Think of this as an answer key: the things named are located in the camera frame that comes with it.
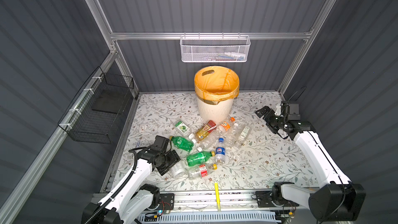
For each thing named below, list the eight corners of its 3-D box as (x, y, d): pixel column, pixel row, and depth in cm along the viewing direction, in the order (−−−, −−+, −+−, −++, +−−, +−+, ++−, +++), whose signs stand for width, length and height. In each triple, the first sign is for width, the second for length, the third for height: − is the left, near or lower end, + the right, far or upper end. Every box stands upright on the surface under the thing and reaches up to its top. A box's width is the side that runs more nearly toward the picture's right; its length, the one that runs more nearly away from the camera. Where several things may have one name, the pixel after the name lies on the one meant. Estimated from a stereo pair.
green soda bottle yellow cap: (188, 168, 85) (187, 165, 81) (186, 158, 89) (185, 155, 85) (215, 160, 88) (215, 156, 84) (212, 151, 92) (212, 147, 88)
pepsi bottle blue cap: (215, 164, 86) (216, 162, 82) (214, 141, 95) (214, 137, 92) (225, 164, 86) (226, 162, 82) (223, 141, 95) (224, 137, 92)
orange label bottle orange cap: (217, 128, 100) (218, 125, 97) (223, 123, 103) (223, 120, 100) (225, 134, 97) (225, 131, 94) (230, 128, 100) (231, 125, 97)
